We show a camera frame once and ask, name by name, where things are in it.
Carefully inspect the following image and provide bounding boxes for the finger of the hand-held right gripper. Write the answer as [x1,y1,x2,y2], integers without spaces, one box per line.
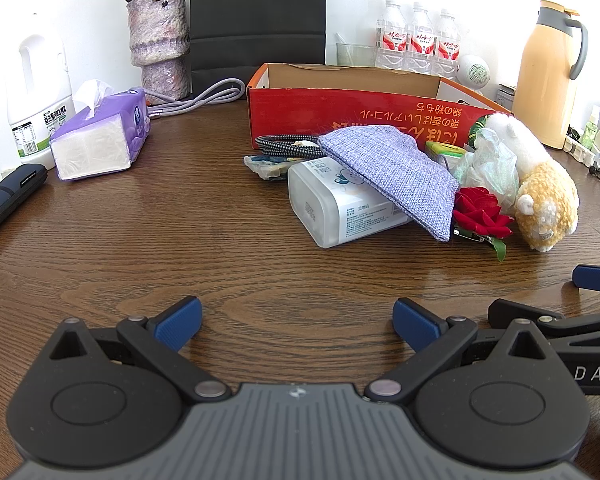
[572,264,600,292]
[488,299,600,338]

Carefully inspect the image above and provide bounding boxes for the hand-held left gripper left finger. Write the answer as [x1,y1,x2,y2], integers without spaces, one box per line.
[49,296,232,403]

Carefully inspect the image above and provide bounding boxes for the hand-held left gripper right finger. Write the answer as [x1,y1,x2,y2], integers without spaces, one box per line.
[365,297,551,403]

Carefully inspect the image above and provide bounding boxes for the white and yellow plush sheep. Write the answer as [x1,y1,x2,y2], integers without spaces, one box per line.
[472,113,580,252]

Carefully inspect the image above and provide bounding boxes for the red felt rose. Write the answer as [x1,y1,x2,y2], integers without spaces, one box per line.
[451,187,516,262]

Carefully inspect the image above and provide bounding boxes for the clear plastic bag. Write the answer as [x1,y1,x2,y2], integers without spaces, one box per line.
[452,128,521,211]

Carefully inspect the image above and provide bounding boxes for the purple woven pouch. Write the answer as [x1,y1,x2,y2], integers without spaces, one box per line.
[317,125,460,243]

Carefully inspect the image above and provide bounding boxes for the green tissue packet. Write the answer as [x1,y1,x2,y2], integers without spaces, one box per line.
[424,141,468,168]

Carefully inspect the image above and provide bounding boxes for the small blue and yellow packet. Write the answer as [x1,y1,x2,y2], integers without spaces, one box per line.
[244,154,293,182]

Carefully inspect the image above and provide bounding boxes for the black braided cable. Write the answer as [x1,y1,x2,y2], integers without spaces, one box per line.
[254,133,326,162]

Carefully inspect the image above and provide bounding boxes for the red cardboard box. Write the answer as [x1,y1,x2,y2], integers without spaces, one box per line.
[246,63,515,151]

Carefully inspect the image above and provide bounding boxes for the white power strip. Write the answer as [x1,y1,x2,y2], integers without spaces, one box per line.
[562,137,600,167]

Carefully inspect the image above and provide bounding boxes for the small green spray bottle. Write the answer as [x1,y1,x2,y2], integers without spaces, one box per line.
[580,105,600,150]

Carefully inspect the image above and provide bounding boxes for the purple tissue pack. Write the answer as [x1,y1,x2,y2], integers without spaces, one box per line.
[49,80,152,182]

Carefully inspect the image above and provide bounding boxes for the yellow thermos jug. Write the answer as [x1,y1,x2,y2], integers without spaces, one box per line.
[511,0,589,150]

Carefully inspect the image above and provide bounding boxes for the dark blue case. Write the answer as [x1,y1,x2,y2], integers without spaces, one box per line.
[0,163,48,241]

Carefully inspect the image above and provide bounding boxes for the white astronaut speaker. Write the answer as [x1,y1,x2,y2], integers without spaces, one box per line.
[455,54,491,92]

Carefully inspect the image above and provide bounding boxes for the white detergent jug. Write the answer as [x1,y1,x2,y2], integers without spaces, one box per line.
[6,30,77,171]

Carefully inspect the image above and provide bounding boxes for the clear glass cup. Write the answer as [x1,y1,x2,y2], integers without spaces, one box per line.
[335,32,378,67]

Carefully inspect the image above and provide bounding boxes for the water bottle with red label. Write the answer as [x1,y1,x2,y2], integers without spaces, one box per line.
[376,0,411,72]
[405,2,438,75]
[432,8,462,81]

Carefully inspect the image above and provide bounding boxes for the mottled stone vase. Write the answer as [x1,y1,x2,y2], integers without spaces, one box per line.
[126,0,192,103]

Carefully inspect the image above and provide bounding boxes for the black paper bag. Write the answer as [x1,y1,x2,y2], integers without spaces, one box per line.
[189,0,328,96]

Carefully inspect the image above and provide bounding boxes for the lilac cable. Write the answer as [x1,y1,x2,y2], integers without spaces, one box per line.
[146,78,247,118]

